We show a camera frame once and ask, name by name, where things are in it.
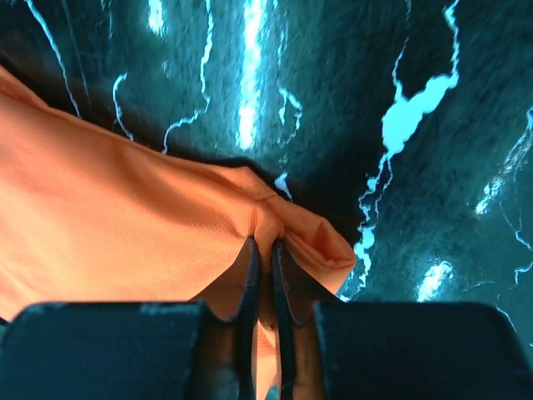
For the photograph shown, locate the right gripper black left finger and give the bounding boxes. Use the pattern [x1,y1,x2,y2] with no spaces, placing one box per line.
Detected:
[1,238,261,399]

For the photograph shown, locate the orange t shirt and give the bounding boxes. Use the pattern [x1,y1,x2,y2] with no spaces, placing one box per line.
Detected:
[1,71,356,399]

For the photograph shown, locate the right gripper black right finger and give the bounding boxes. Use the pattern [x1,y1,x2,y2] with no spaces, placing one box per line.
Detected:
[271,241,532,399]

